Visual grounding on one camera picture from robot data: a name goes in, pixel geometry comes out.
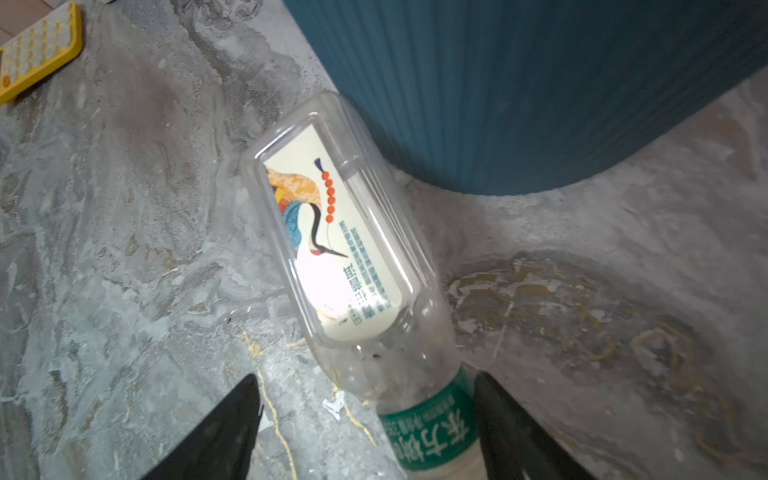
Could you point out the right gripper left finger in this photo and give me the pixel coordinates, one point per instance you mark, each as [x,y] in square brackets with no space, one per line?
[221,445]

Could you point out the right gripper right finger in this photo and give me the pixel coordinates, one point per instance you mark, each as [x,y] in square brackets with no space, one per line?
[514,445]

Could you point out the clear bottle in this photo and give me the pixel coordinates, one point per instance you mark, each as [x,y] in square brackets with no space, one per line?
[364,284]

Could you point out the teal bin with yellow rim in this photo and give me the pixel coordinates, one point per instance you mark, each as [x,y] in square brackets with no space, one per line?
[518,97]

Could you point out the yellow keypad calculator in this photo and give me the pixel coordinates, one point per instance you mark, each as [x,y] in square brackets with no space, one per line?
[40,50]

